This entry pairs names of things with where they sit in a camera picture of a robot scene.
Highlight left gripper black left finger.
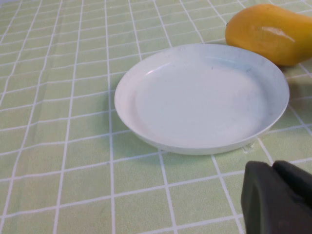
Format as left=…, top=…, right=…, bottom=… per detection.
left=240, top=160, right=312, bottom=234

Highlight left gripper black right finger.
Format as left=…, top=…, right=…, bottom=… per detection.
left=272, top=160, right=312, bottom=207

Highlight yellow mango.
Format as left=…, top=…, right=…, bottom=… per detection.
left=224, top=3, right=312, bottom=67

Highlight white round plate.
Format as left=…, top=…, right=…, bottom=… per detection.
left=114, top=43, right=291, bottom=156

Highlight green checkered tablecloth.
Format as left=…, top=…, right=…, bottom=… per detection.
left=0, top=0, right=312, bottom=234

